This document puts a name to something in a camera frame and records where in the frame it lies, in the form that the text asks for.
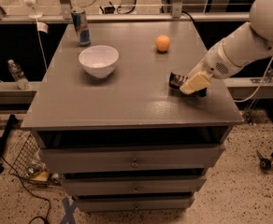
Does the middle grey drawer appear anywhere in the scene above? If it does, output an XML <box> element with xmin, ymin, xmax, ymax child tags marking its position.
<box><xmin>62</xmin><ymin>175</ymin><xmax>206</xmax><ymax>196</ymax></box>

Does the white lamp with cord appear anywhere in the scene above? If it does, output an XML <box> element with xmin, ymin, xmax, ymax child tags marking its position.
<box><xmin>23</xmin><ymin>0</ymin><xmax>49</xmax><ymax>69</ymax></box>

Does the black floor cable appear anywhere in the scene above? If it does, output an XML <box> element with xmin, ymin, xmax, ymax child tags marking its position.
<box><xmin>0</xmin><ymin>115</ymin><xmax>52</xmax><ymax>224</ymax></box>

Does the bottom grey drawer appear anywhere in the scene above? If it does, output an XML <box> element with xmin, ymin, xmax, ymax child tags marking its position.
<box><xmin>76</xmin><ymin>195</ymin><xmax>194</xmax><ymax>212</ymax></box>

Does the black wheeled cart leg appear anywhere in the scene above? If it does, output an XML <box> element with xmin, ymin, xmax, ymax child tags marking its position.
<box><xmin>255</xmin><ymin>137</ymin><xmax>273</xmax><ymax>172</ymax></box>

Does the grey drawer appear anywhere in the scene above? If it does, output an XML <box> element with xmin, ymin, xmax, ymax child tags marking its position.
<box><xmin>76</xmin><ymin>195</ymin><xmax>194</xmax><ymax>212</ymax></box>
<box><xmin>39</xmin><ymin>144</ymin><xmax>224</xmax><ymax>174</ymax></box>
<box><xmin>62</xmin><ymin>175</ymin><xmax>206</xmax><ymax>196</ymax></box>

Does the blue energy drink can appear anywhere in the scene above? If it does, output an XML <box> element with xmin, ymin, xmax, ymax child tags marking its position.
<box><xmin>71</xmin><ymin>8</ymin><xmax>91</xmax><ymax>47</ymax></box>

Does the grey drawer cabinet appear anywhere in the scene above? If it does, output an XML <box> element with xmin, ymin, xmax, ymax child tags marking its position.
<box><xmin>22</xmin><ymin>21</ymin><xmax>242</xmax><ymax>201</ymax></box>

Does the clear plastic water bottle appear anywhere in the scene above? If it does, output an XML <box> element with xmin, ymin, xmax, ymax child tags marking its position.
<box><xmin>7</xmin><ymin>60</ymin><xmax>29</xmax><ymax>90</ymax></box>

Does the black rxbar chocolate bar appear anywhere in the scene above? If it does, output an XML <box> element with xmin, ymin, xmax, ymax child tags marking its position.
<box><xmin>168</xmin><ymin>73</ymin><xmax>207</xmax><ymax>97</ymax></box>

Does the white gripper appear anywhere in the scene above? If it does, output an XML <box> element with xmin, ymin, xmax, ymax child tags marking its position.
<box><xmin>180</xmin><ymin>41</ymin><xmax>242</xmax><ymax>95</ymax></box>

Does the orange fruit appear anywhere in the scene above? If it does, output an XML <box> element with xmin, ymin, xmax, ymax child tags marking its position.
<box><xmin>155</xmin><ymin>35</ymin><xmax>170</xmax><ymax>52</ymax></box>

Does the black metal stand leg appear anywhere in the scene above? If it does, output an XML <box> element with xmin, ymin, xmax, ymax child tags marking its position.
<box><xmin>0</xmin><ymin>114</ymin><xmax>18</xmax><ymax>174</ymax></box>

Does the wire basket on floor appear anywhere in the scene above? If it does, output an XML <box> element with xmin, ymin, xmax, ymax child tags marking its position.
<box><xmin>9</xmin><ymin>132</ymin><xmax>61</xmax><ymax>186</ymax></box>

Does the blue tape cross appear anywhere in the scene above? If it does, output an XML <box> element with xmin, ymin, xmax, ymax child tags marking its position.
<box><xmin>60</xmin><ymin>198</ymin><xmax>77</xmax><ymax>224</ymax></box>

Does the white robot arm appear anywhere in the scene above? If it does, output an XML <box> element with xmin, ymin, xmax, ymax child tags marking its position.
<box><xmin>180</xmin><ymin>0</ymin><xmax>273</xmax><ymax>94</ymax></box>

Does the top grey drawer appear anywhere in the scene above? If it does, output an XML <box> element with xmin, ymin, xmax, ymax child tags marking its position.
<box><xmin>39</xmin><ymin>144</ymin><xmax>224</xmax><ymax>174</ymax></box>

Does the white bowl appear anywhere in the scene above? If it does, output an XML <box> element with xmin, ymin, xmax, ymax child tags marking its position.
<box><xmin>79</xmin><ymin>45</ymin><xmax>119</xmax><ymax>78</ymax></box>

